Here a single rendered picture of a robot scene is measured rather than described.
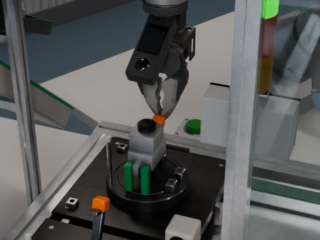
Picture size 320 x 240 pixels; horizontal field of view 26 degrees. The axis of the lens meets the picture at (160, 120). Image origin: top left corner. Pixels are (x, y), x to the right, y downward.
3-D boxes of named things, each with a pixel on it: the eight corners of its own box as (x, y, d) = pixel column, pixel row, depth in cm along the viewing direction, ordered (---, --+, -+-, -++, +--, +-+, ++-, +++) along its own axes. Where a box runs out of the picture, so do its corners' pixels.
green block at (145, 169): (143, 189, 113) (143, 165, 111) (150, 191, 113) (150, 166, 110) (140, 194, 112) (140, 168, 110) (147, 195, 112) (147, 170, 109)
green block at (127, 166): (127, 186, 114) (126, 161, 111) (134, 187, 114) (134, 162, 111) (125, 190, 113) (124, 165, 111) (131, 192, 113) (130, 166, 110)
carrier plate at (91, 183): (112, 145, 132) (112, 135, 131) (234, 171, 125) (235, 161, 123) (51, 221, 113) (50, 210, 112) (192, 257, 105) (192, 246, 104)
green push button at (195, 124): (189, 125, 137) (189, 116, 136) (208, 129, 136) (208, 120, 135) (182, 135, 134) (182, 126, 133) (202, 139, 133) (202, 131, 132)
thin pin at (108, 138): (109, 177, 116) (106, 134, 112) (113, 178, 116) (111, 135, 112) (106, 179, 116) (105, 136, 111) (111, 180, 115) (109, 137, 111)
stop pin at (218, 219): (215, 219, 117) (216, 200, 115) (222, 221, 116) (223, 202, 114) (213, 224, 116) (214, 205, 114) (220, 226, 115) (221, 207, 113)
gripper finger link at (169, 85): (188, 110, 121) (189, 62, 116) (176, 126, 116) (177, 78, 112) (171, 106, 122) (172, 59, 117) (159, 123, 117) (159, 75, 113)
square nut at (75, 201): (70, 201, 114) (69, 196, 113) (79, 204, 113) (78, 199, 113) (65, 207, 113) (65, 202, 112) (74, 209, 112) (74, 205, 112)
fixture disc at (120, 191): (125, 155, 125) (125, 146, 124) (199, 171, 121) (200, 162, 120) (92, 200, 114) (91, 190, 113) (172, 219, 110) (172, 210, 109)
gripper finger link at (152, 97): (171, 106, 122) (172, 59, 117) (159, 123, 117) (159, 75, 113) (155, 103, 123) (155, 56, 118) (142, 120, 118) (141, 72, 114)
